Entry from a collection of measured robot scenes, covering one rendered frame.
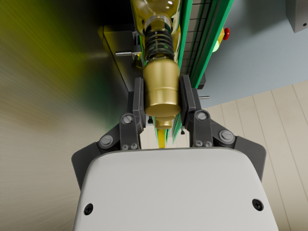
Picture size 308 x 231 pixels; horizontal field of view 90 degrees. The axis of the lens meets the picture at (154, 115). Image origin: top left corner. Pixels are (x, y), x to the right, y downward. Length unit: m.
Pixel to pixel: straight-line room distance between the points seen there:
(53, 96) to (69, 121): 0.04
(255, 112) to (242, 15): 1.97
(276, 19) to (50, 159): 0.77
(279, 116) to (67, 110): 2.46
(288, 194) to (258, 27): 2.02
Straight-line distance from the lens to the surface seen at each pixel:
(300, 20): 0.70
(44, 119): 0.19
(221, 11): 0.39
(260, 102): 2.59
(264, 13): 0.74
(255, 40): 0.82
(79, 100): 0.25
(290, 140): 2.48
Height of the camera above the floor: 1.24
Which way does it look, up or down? 20 degrees down
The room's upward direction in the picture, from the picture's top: 178 degrees clockwise
